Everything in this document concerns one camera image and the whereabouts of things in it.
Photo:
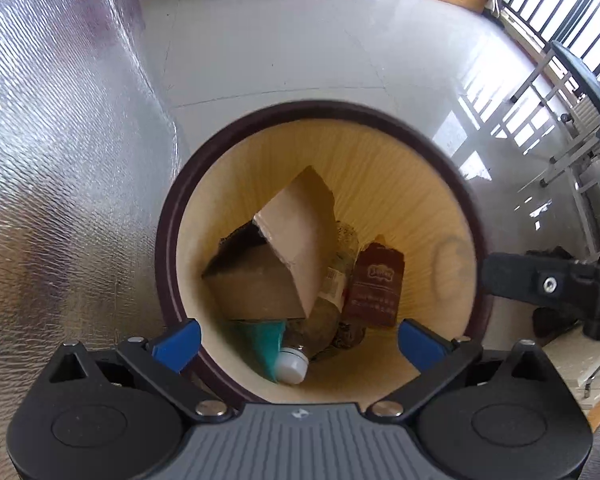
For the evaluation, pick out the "brown paper packet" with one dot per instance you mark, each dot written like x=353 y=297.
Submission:
x=372 y=290

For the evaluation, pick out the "teal plastic wrapper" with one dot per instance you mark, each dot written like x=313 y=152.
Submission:
x=265 y=345

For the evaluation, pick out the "clear plastic bottle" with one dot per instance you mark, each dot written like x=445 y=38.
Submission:
x=292 y=365

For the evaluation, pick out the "brown cardboard box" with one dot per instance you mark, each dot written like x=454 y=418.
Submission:
x=300 y=230

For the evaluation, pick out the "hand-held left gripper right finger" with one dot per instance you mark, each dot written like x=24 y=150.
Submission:
x=420 y=347

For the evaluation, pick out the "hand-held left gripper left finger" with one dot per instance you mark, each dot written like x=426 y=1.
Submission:
x=177 y=346

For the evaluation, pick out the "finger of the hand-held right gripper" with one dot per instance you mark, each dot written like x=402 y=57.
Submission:
x=520 y=277

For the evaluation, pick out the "black window railing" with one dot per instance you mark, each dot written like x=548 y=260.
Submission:
x=560 y=5

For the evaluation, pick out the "printed tablecloth with foil backing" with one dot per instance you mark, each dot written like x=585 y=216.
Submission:
x=55 y=160

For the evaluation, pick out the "yellow wastebasket with dark rim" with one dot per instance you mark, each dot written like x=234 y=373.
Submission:
x=380 y=170

